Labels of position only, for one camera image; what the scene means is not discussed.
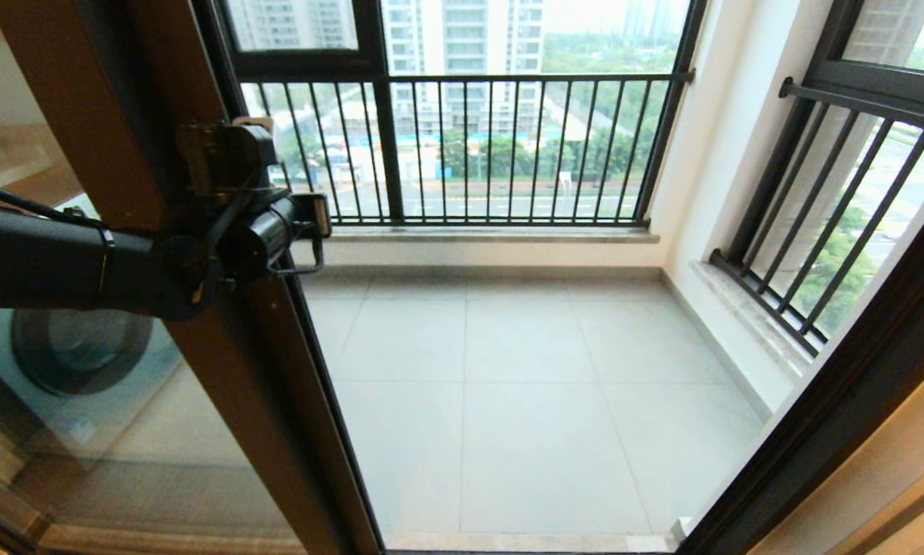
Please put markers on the narrow dark window frame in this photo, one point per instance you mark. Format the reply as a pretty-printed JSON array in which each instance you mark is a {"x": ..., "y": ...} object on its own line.
[{"x": 878, "y": 89}]

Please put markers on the short grey stone window sill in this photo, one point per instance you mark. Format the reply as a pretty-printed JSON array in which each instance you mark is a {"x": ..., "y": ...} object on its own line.
[{"x": 747, "y": 316}]

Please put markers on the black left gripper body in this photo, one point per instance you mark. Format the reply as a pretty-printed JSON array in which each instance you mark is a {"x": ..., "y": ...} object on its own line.
[{"x": 277, "y": 231}]

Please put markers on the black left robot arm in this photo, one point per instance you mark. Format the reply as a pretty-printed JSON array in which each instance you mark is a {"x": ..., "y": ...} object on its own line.
[{"x": 45, "y": 262}]

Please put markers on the long grey stone window sill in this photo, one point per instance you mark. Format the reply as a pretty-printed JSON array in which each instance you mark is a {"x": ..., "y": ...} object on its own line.
[{"x": 508, "y": 237}]

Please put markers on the short black window railing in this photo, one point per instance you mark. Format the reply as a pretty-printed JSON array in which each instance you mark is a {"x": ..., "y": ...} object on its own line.
[{"x": 816, "y": 231}]

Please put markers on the silver front-load washing machine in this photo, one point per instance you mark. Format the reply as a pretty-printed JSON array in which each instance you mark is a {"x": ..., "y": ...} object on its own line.
[{"x": 84, "y": 347}]

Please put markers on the brown sliding door with lock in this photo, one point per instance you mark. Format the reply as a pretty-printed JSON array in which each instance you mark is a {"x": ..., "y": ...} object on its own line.
[{"x": 300, "y": 385}]

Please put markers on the long black window railing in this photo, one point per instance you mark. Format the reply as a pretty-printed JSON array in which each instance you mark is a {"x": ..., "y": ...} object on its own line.
[{"x": 508, "y": 223}]

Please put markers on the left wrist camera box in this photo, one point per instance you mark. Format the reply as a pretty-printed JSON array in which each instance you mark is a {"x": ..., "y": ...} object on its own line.
[{"x": 253, "y": 122}]

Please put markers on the brown glass door without lock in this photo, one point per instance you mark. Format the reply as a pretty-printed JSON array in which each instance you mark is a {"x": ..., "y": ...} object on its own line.
[{"x": 199, "y": 385}]

